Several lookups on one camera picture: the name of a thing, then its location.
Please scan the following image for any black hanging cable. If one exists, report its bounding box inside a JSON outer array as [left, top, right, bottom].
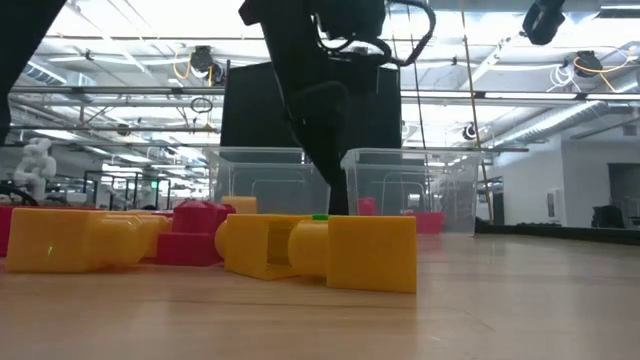
[[405, 59, 427, 151]]

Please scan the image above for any black metal table frame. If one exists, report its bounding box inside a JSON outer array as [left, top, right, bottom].
[[474, 222, 640, 246]]

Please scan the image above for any white robot figure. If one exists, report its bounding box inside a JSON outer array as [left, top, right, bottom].
[[13, 137, 58, 202]]

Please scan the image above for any black folding screen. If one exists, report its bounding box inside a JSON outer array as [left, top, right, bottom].
[[219, 57, 403, 216]]

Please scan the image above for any silver ventilation duct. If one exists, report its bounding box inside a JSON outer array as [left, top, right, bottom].
[[492, 99, 640, 147]]

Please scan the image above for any yellow hanging cable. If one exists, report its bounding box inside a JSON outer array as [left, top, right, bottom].
[[459, 0, 495, 226]]

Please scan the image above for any black left wrist camera cable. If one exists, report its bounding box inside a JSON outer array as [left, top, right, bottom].
[[317, 0, 437, 69]]

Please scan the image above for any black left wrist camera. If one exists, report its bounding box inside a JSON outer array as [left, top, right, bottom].
[[312, 0, 387, 45]]

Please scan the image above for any black office chair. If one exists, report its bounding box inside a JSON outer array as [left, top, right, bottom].
[[591, 204, 626, 230]]

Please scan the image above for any white wall box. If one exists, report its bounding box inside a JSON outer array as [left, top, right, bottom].
[[546, 188, 564, 222]]

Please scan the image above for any clear plastic bin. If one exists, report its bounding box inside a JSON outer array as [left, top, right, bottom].
[[340, 147, 484, 236], [202, 146, 341, 217]]

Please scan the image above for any large yellow building block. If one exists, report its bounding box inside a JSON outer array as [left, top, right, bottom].
[[5, 207, 174, 275]]

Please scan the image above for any black metal rack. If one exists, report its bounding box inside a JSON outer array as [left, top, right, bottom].
[[82, 169, 174, 211]]

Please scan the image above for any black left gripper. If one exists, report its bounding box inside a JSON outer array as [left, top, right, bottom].
[[238, 0, 351, 217]]

